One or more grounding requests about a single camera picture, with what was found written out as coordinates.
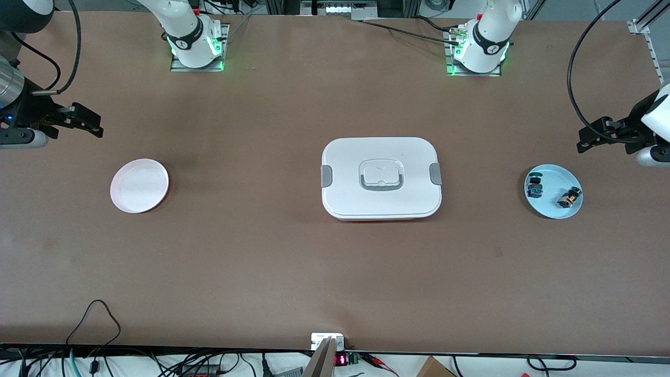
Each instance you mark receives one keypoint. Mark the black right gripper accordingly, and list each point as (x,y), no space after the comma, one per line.
(29,110)

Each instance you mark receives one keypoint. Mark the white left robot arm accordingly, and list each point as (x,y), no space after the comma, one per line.
(487,42)

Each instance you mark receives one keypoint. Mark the pink round plate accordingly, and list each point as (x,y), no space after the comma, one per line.
(139,186)

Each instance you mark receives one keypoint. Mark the red digit display module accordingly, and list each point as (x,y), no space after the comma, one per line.
(341,359)

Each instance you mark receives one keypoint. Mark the white mounting block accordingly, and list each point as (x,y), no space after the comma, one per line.
(316,339)

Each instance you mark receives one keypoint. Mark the aluminium corner bracket rail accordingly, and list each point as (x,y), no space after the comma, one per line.
(649,42)

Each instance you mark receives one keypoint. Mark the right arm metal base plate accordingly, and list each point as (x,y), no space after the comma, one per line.
(180,68)

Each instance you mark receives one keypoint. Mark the green blue push switch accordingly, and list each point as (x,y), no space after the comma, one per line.
(535,186)

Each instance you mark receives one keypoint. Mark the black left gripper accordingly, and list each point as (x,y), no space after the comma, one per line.
(635,119)

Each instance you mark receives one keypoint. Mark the white lidded lunch box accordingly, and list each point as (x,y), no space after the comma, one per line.
(381,201)

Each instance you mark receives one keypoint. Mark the brown cardboard box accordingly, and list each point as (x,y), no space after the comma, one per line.
(433,369)

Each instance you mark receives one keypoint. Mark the red alligator clip lead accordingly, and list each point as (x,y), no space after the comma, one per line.
(379,362)

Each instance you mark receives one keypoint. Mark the orange black push switch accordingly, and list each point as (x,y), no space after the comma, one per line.
(569,198)

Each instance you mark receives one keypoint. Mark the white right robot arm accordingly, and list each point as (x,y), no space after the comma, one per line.
(186,31)

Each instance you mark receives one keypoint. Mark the aluminium profile bar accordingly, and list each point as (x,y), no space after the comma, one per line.
(322,361)

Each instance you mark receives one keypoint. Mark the light blue round plate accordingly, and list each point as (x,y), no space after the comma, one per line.
(554,209)

